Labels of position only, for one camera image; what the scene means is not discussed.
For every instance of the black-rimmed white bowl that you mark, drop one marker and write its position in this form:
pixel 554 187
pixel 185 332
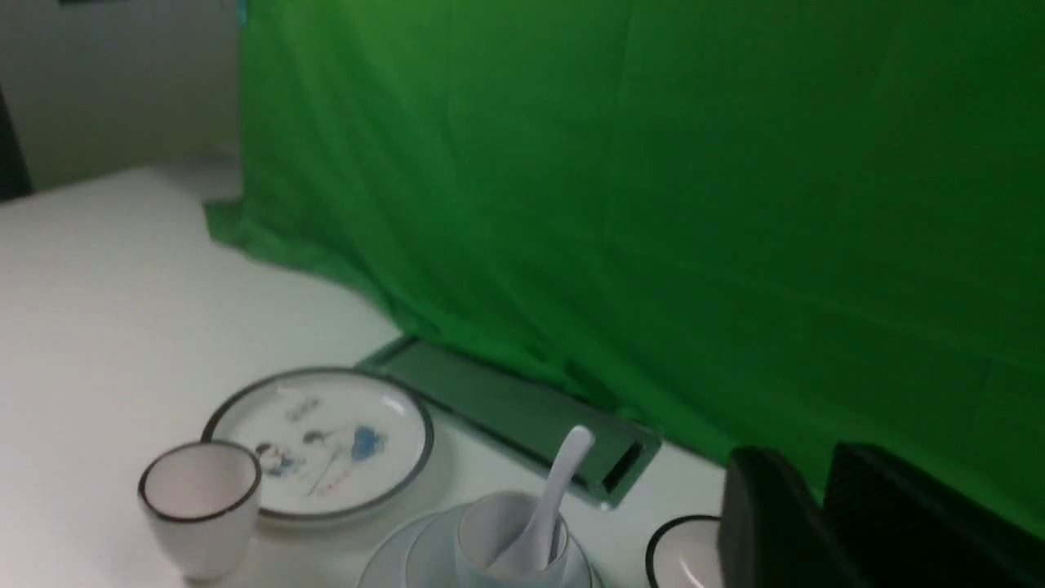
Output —
pixel 683 552

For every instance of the pale blue cup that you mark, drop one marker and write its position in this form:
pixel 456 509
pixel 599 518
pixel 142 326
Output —
pixel 489 526

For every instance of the pale blue shallow bowl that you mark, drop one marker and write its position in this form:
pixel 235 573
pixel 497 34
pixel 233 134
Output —
pixel 431 561

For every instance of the metal table cable hatch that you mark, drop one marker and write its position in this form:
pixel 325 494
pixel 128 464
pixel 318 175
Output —
pixel 523 418

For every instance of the black-rimmed white cup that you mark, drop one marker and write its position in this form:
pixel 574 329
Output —
pixel 202 502

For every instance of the green backdrop cloth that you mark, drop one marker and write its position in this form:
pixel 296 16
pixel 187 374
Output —
pixel 790 223

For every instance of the pale blue plate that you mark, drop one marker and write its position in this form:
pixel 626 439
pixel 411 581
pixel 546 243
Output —
pixel 387 565

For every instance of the plain white ceramic spoon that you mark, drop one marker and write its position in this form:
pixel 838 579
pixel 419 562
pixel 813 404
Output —
pixel 532 551

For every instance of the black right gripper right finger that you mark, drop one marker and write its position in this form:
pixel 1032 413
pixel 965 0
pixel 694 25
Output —
pixel 902 527

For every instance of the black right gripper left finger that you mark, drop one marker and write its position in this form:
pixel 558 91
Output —
pixel 772 532

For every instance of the black-rimmed illustrated plate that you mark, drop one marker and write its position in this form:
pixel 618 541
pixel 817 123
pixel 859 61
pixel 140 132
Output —
pixel 334 444

